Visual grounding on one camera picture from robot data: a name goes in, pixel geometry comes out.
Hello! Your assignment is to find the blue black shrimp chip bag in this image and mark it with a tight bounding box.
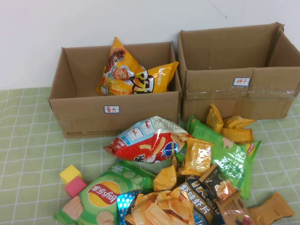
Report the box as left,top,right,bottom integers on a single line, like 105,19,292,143
116,174,225,225

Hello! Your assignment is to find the light green Lay's bag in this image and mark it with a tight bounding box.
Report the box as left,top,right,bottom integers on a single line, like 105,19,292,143
186,114,262,200

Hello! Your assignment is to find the small brown snack packet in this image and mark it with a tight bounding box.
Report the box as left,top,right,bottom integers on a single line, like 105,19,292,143
214,190,256,225

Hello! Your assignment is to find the green checked tablecloth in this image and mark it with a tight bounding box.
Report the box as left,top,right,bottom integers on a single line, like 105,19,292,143
0,87,300,225

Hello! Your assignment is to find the small orange snack packet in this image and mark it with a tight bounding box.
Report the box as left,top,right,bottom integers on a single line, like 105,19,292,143
247,191,296,221

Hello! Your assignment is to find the green cucumber Lay's bag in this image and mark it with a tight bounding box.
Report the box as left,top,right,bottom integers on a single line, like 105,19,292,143
52,160,157,225

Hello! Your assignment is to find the pink foam cube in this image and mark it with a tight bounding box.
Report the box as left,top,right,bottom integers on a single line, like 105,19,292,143
64,176,88,200

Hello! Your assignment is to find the white label on F2 box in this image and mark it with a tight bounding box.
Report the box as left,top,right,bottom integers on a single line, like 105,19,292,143
104,105,120,114

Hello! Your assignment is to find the yellow cracker packet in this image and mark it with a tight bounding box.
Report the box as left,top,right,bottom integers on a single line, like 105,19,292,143
181,137,215,177

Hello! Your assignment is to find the taped cardboard box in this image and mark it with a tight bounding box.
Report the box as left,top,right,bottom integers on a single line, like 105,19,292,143
177,22,300,122

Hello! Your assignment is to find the cardboard box with F2 print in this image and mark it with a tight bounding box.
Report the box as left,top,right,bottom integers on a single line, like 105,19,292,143
47,41,182,139

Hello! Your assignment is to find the yellow chip bag with chef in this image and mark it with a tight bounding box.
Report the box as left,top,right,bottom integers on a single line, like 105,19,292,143
96,36,147,96

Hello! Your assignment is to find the small black chip packet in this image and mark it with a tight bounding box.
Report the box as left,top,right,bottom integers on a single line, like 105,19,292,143
198,163,242,202

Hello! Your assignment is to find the yellow foam cube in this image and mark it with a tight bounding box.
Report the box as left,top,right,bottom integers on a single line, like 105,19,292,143
59,165,83,186

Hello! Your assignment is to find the small golden snack packet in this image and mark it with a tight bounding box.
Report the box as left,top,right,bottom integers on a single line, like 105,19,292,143
170,154,186,175

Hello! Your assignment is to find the white label on taped box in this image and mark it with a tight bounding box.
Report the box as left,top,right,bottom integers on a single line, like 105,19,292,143
233,77,251,86

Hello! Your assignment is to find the small yellow snack packet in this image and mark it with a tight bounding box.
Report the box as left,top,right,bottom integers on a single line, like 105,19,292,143
220,127,255,145
206,104,225,134
222,115,256,129
153,165,178,192

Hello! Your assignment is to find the red shrimp stick bag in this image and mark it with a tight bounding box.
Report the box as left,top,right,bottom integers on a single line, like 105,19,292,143
103,115,192,165

